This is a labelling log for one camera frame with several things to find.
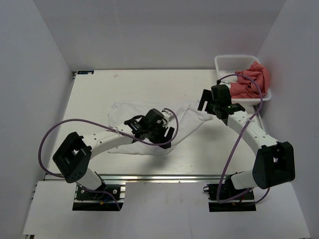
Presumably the white t shirt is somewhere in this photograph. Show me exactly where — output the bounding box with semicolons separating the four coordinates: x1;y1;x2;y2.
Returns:
108;100;212;155

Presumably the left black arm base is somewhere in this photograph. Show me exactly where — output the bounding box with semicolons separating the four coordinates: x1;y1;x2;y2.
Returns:
72;177;126;212

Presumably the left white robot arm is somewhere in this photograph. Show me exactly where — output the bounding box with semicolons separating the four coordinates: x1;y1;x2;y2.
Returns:
53;108;178;199

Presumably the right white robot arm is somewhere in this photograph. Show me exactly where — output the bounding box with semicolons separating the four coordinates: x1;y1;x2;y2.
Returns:
198;85;295;203

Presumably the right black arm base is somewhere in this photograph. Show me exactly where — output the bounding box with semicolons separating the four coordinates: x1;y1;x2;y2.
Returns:
203;176;256;212

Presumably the white plastic basket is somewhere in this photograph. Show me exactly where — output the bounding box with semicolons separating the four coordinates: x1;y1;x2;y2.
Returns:
214;55;272;106

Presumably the pink t shirt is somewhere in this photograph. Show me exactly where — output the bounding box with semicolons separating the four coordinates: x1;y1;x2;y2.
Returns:
230;61;270;99

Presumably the blue table label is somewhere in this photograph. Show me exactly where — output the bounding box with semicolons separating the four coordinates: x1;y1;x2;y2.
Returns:
77;70;94;75

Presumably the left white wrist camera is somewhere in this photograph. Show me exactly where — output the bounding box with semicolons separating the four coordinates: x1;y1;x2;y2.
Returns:
161;109;175;124

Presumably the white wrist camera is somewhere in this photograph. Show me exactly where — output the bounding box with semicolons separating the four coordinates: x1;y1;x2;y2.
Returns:
161;109;175;124
216;79;231;88

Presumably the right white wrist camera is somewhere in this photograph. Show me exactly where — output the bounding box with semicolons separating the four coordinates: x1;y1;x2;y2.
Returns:
216;79;231;88

